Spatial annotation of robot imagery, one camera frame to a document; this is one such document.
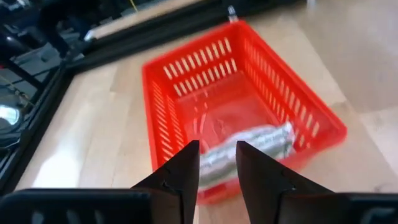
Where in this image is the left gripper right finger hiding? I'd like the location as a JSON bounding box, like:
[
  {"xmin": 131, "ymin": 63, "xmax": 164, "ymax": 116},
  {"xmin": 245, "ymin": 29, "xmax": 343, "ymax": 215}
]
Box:
[{"xmin": 235, "ymin": 141, "xmax": 335, "ymax": 224}]

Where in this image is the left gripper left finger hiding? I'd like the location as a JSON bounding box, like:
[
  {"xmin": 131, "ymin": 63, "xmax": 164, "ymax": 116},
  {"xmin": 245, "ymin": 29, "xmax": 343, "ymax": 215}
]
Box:
[{"xmin": 130, "ymin": 140, "xmax": 200, "ymax": 224}]

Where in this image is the red plastic basket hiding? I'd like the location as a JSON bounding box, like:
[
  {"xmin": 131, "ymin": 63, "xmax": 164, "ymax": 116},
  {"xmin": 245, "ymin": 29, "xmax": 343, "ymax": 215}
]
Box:
[{"xmin": 141, "ymin": 19, "xmax": 348, "ymax": 206}]

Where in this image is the white label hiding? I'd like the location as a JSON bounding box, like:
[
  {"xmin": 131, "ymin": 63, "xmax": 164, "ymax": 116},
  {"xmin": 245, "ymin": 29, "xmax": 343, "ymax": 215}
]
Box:
[{"xmin": 226, "ymin": 5, "xmax": 239, "ymax": 23}]

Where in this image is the black desk frame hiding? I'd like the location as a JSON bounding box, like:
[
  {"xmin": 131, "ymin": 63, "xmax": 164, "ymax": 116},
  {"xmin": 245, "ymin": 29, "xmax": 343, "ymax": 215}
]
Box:
[{"xmin": 0, "ymin": 0, "xmax": 103, "ymax": 63}]

